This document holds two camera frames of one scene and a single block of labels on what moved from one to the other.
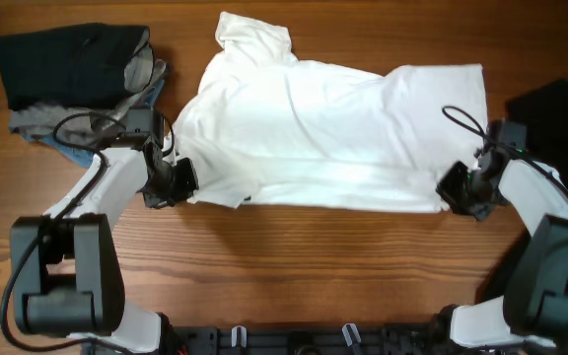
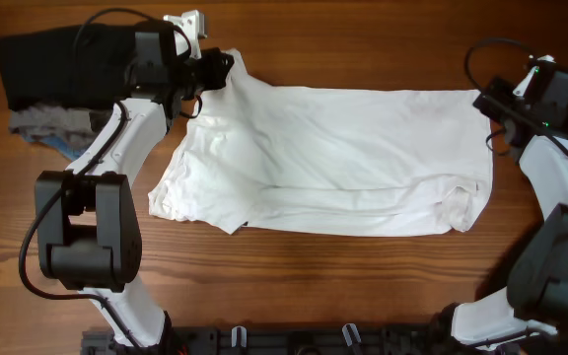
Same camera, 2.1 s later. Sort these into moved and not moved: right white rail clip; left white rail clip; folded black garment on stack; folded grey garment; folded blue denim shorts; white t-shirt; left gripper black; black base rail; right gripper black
Moved: right gripper black; white t-shirt; left gripper black
Not moved: right white rail clip; black base rail; folded black garment on stack; folded grey garment; left white rail clip; folded blue denim shorts
